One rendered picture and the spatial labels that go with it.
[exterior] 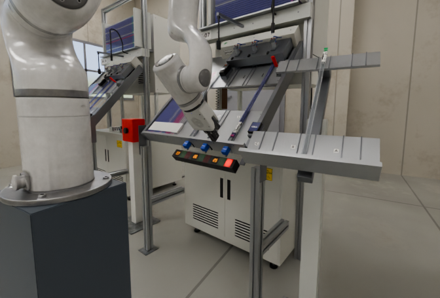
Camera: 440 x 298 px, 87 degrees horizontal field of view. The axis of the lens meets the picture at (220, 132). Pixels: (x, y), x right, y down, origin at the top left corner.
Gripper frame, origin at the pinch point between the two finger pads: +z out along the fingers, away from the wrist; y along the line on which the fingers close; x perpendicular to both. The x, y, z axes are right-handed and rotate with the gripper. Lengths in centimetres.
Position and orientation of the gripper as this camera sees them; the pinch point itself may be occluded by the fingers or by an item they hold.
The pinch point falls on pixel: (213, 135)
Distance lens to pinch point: 84.0
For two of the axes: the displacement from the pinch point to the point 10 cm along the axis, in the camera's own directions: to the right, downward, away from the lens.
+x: 4.6, -7.4, 4.9
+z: 4.2, 6.7, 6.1
